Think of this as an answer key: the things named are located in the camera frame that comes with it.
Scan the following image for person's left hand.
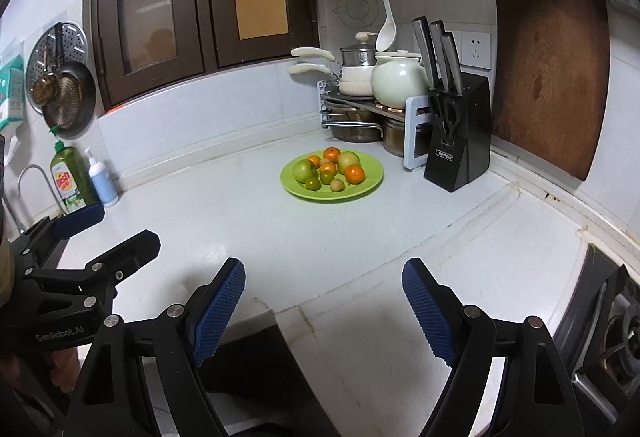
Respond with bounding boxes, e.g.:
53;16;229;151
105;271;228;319
45;348;81;390

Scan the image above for wire trivet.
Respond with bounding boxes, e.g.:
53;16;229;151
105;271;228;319
331;0;380;26

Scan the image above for small brass pan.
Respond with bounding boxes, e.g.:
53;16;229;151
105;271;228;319
29;44;58;105

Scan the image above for steel handled knife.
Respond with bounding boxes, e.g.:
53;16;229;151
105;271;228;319
430;21;453;92
442;31;464;96
411;17;441;90

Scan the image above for white wall socket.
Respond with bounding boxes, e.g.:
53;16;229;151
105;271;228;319
457;30;493;70

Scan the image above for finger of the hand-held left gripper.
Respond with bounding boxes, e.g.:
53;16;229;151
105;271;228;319
10;203;107;274
22;229;162;314

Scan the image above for perforated metal steamer tray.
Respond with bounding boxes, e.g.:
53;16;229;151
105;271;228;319
25;21;90;115

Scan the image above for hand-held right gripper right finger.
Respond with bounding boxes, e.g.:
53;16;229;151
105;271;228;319
401;258;586;437

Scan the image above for gas stove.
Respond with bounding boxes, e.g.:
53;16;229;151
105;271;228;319
552;242;640;437

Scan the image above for brown wooden cutting board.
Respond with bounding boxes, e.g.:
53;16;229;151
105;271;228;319
489;0;612;182

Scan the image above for white saucepan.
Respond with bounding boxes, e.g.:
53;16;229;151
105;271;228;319
289;63;376;98

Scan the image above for grey and white pot rack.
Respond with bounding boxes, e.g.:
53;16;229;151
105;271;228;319
317;79;432;172

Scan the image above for steel stockpot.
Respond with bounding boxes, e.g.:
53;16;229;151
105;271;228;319
382;117;408;158

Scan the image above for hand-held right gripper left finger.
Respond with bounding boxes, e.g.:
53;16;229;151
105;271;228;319
62;257;247;437

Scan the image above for white ceramic pot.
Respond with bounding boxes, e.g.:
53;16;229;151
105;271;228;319
371;49;428;110

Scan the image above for black kitchen scissors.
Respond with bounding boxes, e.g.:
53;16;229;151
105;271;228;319
428;93;463;140

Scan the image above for green apple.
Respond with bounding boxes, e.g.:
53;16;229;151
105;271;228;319
292;159;316;184

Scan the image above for green plate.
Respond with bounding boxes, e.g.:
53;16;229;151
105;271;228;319
280;149;385;202

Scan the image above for black knife block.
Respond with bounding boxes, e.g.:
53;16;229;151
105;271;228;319
423;74;493;194

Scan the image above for green and white box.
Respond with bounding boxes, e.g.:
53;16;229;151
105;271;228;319
0;54;27;128

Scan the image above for green dish soap bottle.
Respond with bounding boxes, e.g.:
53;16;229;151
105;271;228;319
49;127;101;214

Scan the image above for white ladle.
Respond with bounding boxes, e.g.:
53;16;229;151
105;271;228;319
375;0;398;52

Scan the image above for black frying pan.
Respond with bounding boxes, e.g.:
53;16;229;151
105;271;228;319
40;23;97;138

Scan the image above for white and blue pump bottle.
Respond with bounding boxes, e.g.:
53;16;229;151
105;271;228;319
82;146;120;208

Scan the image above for steel pan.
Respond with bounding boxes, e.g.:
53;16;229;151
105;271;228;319
327;109;385;144

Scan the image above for steel faucet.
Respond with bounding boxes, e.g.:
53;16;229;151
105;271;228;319
17;164;63;235

